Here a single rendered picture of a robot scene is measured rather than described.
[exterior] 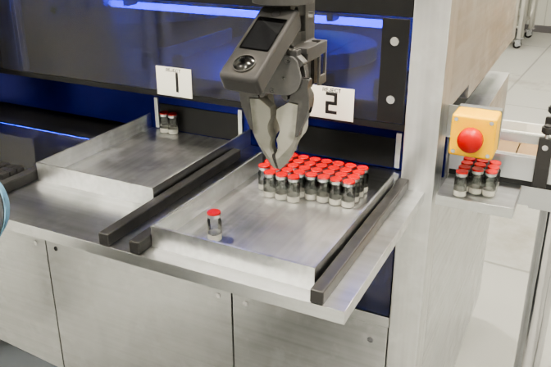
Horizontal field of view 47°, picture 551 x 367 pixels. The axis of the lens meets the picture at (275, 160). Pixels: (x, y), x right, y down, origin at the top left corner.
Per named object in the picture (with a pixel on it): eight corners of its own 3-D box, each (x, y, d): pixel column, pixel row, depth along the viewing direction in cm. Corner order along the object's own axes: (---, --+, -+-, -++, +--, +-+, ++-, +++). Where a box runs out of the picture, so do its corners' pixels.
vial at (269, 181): (266, 192, 111) (266, 168, 110) (278, 194, 111) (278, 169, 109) (261, 197, 110) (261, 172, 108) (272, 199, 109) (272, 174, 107)
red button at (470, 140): (459, 145, 107) (462, 123, 105) (484, 149, 105) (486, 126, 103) (454, 152, 103) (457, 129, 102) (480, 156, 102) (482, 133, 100)
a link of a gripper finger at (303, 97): (313, 135, 75) (315, 62, 72) (308, 139, 74) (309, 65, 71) (277, 129, 77) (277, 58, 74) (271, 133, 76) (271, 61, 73)
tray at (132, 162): (150, 127, 145) (149, 112, 144) (250, 144, 135) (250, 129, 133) (38, 179, 117) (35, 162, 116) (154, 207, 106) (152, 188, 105)
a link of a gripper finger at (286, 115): (316, 159, 81) (317, 89, 78) (297, 175, 76) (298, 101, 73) (293, 156, 83) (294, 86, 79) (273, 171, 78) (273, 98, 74)
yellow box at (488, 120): (456, 141, 113) (460, 102, 111) (498, 147, 110) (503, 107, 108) (447, 155, 107) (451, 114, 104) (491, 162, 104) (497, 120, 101)
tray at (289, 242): (261, 169, 122) (260, 151, 121) (392, 194, 111) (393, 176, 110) (152, 246, 94) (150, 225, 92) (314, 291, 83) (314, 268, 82)
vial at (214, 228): (212, 234, 97) (211, 209, 95) (225, 237, 96) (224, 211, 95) (204, 240, 95) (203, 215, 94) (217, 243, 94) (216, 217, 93)
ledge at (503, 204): (451, 176, 124) (453, 167, 123) (522, 188, 118) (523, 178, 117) (434, 204, 112) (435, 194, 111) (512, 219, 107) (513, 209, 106)
